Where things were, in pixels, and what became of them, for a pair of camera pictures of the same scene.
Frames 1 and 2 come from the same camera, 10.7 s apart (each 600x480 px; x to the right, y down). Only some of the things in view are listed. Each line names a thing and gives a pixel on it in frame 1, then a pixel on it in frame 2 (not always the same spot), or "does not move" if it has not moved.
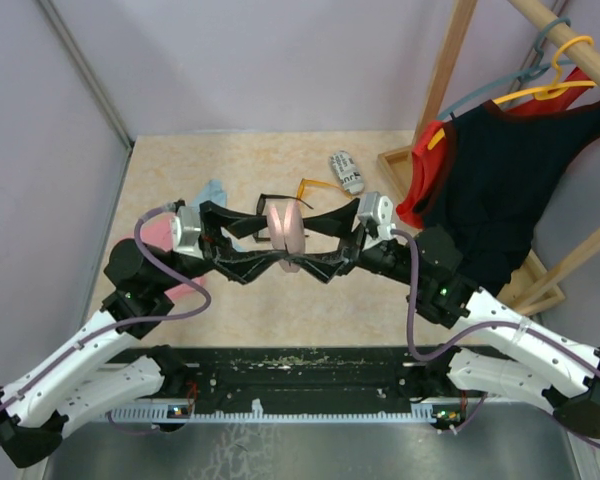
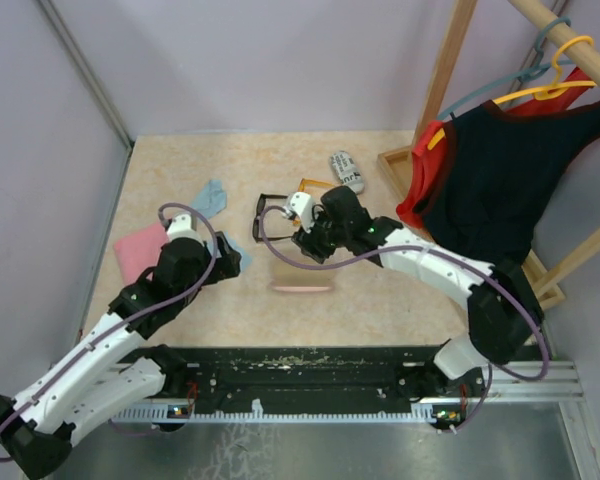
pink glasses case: x=287 y=231 to x=302 y=281
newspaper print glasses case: x=347 y=171 does not move
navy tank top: x=497 y=170 does not move
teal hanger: x=530 y=72 does not move
